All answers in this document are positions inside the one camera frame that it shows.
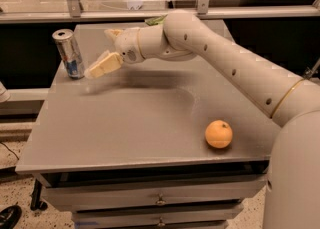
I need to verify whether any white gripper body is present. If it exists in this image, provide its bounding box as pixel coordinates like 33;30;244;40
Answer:
114;28;144;64

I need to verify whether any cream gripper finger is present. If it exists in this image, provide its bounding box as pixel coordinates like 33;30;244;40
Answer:
84;51;123;79
104;29;123;43

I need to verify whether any silver blue redbull can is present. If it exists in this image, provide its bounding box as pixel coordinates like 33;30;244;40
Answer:
52;29;84;79

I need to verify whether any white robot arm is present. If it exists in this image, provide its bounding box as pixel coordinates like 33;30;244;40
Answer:
85;10;320;229

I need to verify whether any green chip bag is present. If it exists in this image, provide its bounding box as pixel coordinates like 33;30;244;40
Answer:
145;15;166;26

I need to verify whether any grey drawer cabinet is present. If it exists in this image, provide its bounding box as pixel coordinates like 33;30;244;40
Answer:
15;19;281;229

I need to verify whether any orange fruit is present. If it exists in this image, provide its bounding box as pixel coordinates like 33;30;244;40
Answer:
205;120;233;149

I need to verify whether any upper drawer metal knob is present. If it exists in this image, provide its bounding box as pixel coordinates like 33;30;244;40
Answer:
155;194;166;206

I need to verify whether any drawer metal knob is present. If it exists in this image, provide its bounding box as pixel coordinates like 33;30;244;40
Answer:
157;218;166;227
155;194;166;206

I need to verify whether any black caster wheel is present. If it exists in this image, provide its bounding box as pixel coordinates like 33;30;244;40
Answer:
30;180;48;211

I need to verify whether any lower drawer metal knob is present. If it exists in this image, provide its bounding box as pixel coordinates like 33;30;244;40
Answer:
157;218;166;227

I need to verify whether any black object floor corner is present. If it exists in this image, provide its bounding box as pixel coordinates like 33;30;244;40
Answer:
0;205;22;229

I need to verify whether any black cable on floor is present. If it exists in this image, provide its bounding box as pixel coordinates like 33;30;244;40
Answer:
0;141;20;162

